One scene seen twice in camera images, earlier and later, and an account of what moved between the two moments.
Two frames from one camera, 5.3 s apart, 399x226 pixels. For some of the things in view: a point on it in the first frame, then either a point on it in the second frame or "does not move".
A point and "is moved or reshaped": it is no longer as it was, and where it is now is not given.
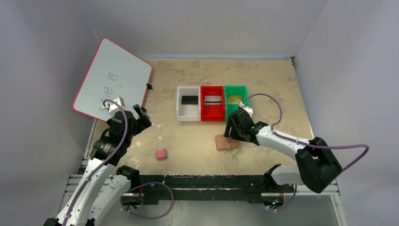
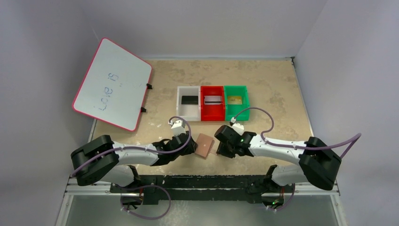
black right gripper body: x=235 y=125 to x=224 y=147
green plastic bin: x=235 y=90 does not move
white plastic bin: x=188 y=112 does not move
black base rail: x=264 y=188 does not move
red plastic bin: x=212 y=112 does not move
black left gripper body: x=137 y=127 to x=189 y=149
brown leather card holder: x=226 y=143 is moved or reshaped
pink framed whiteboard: x=112 y=72 does not move
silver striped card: x=212 y=100 does not move
